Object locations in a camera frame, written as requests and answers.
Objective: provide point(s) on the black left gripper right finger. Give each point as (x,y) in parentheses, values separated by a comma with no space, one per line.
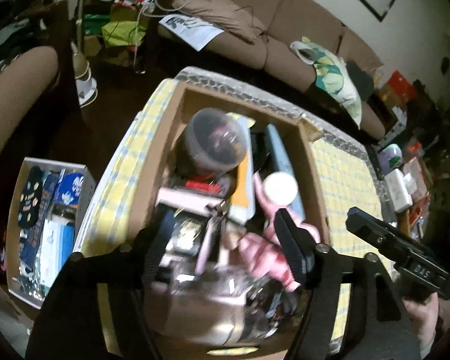
(297,245)

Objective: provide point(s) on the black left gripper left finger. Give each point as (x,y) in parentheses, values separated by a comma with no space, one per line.
(159,234)

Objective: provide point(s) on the white round lid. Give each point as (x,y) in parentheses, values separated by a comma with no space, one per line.
(280,188)

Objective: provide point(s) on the red small box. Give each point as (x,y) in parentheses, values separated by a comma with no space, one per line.
(203,187)

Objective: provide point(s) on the orange handled white brush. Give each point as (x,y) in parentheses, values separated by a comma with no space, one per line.
(242,202)

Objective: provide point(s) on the person's right hand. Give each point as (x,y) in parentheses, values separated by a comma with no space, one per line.
(424,317)

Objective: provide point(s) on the white framed black box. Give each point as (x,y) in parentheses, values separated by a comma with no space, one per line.
(197,226)

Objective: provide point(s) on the pink cloth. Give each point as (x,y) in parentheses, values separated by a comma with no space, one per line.
(263,255)

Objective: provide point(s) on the yellow plaid tablecloth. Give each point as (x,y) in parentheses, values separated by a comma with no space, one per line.
(333,170)

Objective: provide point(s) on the white tissue box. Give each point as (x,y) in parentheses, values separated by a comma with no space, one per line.
(400,197)

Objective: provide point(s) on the round clear plastic container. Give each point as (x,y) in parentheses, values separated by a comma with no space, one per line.
(211,145)

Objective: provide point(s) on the box of books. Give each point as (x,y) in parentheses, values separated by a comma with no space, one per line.
(49,203)

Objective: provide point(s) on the purple green toy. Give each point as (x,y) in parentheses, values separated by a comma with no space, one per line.
(390,158)

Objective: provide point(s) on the green patterned pillow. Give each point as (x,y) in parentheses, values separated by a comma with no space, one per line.
(331,75)

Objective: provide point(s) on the white printed paper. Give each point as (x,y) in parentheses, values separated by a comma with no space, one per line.
(196,32)

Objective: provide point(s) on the lime green bag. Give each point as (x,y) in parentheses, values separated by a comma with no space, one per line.
(122,33)

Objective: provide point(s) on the brown armchair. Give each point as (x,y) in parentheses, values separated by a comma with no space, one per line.
(21,84)

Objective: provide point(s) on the tan blanket on sofa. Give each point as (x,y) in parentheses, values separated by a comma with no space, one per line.
(240,22)

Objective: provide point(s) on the brown fabric sofa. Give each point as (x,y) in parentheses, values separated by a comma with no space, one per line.
(268,62)

